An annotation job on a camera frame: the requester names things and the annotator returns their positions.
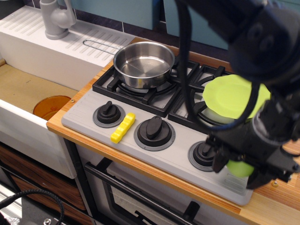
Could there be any oven door with window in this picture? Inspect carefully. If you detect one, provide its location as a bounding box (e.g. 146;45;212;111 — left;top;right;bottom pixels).
77;142;252;225

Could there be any light green plate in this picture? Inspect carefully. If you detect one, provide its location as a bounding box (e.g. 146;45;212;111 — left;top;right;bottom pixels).
202;74;272;120

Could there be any wood grain drawer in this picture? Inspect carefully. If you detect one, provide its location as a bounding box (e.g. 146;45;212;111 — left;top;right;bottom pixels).
0;143;94;225

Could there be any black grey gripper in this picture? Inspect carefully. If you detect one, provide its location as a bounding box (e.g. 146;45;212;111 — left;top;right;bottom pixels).
205;122;300;189

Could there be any orange translucent bowl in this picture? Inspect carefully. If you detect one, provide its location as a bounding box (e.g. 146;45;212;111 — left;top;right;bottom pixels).
33;95;71;120

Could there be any grey toy stove top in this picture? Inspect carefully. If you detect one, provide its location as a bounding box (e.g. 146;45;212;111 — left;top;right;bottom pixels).
60;55;258;207

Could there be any black right burner grate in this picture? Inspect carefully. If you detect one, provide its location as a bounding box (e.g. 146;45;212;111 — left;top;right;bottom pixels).
168;65;234;134

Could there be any white toy sink unit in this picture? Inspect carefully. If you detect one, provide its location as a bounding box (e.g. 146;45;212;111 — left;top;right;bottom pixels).
0;6;134;179

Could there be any small green pear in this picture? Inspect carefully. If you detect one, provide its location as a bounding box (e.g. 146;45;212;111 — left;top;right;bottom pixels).
226;160;255;178

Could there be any black stove knob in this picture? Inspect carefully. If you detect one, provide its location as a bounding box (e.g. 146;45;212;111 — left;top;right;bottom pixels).
134;116;176;151
93;101;125;128
188;141;216;172

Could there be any black left burner grate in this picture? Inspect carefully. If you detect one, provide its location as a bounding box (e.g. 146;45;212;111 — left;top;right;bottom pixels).
92;53;200;118

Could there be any black left stove knob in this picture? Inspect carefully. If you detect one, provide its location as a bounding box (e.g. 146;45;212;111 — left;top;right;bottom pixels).
93;101;125;128

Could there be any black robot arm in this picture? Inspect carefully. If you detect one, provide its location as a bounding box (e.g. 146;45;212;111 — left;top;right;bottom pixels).
175;0;300;189

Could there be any black right stove knob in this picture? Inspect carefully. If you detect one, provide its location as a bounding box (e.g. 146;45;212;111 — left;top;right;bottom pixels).
188;141;216;172

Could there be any black braided cable foreground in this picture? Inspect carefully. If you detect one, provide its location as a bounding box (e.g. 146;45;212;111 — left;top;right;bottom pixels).
0;189;64;225

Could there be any black burner grate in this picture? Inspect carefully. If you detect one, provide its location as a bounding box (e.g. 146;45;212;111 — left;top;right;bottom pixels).
92;53;200;118
168;65;234;134

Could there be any stainless steel pan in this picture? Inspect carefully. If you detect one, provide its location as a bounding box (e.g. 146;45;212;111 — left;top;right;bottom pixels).
82;39;175;89

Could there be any grey toy faucet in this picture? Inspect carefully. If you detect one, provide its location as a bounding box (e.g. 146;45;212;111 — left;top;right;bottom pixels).
40;0;76;40

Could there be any yellow toy corn piece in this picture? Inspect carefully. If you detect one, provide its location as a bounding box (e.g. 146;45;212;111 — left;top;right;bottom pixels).
110;112;135;143

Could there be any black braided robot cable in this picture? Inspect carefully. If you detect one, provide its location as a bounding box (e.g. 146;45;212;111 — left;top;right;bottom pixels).
175;0;261;132

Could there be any black oven door handle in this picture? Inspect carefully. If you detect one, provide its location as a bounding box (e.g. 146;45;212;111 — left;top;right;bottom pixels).
84;160;200;225

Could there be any black middle stove knob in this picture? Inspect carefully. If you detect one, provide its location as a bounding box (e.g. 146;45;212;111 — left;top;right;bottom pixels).
134;116;176;151

